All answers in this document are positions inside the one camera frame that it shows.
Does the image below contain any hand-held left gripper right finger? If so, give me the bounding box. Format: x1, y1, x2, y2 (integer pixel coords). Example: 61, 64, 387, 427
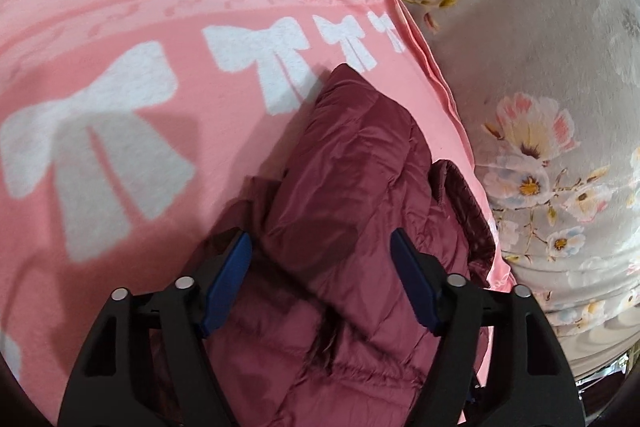
390, 228, 586, 427

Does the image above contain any grey floral bed sheet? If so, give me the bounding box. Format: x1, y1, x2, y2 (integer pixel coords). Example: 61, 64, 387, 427
320, 0, 640, 378

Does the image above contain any maroon puffer jacket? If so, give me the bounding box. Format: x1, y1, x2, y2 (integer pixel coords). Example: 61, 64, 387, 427
145, 63, 501, 427

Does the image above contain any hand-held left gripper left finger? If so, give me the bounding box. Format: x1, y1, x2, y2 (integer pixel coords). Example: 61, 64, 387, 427
57, 229, 253, 427

